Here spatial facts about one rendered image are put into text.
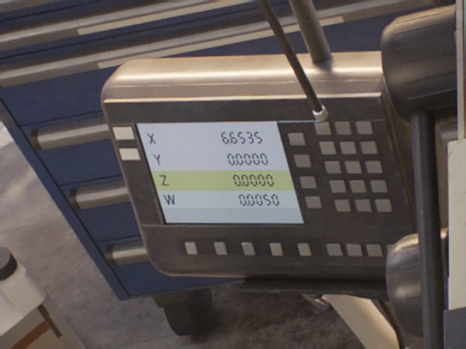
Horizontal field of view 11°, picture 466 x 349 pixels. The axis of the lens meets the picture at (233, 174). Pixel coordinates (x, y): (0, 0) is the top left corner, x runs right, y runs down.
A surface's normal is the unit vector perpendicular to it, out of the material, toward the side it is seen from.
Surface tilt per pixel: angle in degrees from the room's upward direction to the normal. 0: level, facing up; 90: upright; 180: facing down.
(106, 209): 90
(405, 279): 29
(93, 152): 90
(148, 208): 71
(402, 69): 41
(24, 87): 90
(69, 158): 90
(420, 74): 49
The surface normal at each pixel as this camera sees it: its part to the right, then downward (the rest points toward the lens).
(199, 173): -0.40, 0.52
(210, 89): -0.43, -0.42
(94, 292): -0.36, -0.64
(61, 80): -0.11, 0.76
